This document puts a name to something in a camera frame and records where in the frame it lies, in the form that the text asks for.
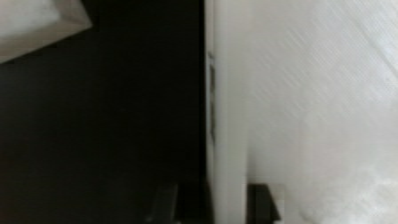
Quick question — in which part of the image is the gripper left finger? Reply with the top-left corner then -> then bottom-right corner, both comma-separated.
147,184 -> 179,224

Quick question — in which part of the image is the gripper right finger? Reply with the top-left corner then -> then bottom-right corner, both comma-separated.
247,184 -> 281,224

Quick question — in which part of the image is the white square tabletop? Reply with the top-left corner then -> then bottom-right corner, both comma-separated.
204,0 -> 398,224

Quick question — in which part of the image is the white U-shaped fence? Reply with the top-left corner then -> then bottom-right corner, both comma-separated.
0,0 -> 92,64

